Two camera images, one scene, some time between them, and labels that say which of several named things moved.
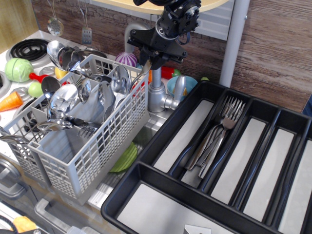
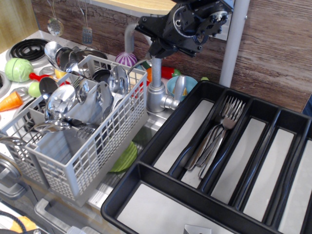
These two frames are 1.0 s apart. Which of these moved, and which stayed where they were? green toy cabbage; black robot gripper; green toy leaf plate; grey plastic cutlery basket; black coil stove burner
Moved: black robot gripper
Stayed: grey plastic cutlery basket; green toy leaf plate; black coil stove burner; green toy cabbage
